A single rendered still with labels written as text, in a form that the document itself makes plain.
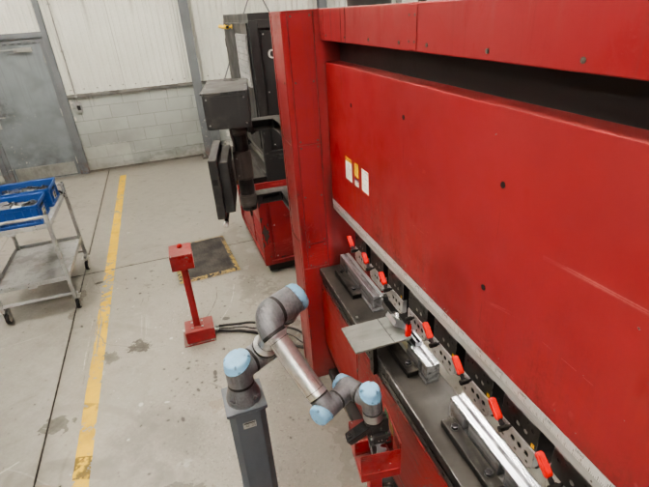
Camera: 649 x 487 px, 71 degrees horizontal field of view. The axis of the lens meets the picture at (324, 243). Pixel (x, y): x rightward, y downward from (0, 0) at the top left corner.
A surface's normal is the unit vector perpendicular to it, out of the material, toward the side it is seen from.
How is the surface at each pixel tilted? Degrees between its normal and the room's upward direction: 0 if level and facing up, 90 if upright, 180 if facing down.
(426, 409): 0
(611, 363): 90
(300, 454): 0
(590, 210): 90
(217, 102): 90
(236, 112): 90
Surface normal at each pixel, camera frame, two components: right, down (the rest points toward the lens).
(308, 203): 0.31, 0.42
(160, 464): -0.06, -0.89
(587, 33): -0.95, 0.19
